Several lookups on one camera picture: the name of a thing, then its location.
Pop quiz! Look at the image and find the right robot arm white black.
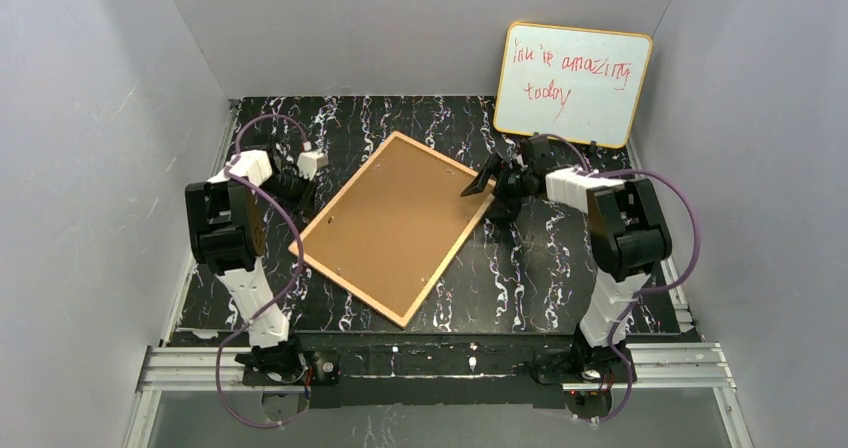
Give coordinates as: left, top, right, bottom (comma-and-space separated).
461, 134, 672, 349

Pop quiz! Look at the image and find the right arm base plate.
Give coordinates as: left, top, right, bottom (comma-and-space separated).
527, 349, 637, 391

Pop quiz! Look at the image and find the wooden picture frame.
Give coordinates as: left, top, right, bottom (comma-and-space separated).
288, 131, 497, 330

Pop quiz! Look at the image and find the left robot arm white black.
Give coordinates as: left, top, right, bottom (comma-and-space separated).
184, 142, 328, 350

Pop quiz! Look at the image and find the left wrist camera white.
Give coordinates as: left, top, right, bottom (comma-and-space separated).
296, 149, 329, 180

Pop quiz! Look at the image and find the brown cardboard backing board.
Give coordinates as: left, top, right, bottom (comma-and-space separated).
298, 138, 490, 319

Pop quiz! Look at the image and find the aluminium rail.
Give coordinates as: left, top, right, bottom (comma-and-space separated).
137, 341, 736, 392

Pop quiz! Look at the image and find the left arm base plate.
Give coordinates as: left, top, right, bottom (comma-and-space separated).
235, 350, 341, 387

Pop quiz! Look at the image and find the whiteboard with orange rim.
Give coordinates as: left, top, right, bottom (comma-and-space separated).
493, 22, 653, 149

